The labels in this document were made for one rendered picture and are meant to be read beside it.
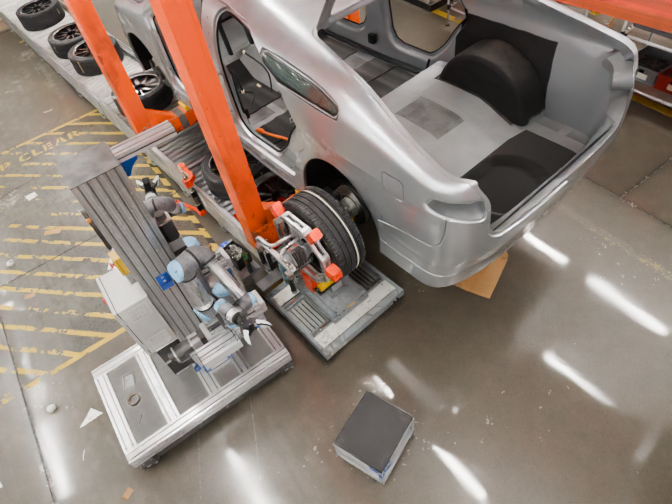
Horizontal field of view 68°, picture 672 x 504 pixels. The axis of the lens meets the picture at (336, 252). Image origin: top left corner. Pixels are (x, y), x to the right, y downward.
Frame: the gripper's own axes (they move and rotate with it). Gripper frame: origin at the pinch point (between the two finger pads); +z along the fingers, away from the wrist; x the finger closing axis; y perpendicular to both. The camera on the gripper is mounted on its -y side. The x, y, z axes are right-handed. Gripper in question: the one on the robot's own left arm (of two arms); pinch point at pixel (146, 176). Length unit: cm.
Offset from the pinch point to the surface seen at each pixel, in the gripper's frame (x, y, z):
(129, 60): -4, 99, 399
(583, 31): 295, -79, -58
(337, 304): 108, 87, -92
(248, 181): 65, -4, -36
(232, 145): 59, -36, -37
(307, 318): 86, 107, -82
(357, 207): 133, 17, -67
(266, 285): 64, 103, -41
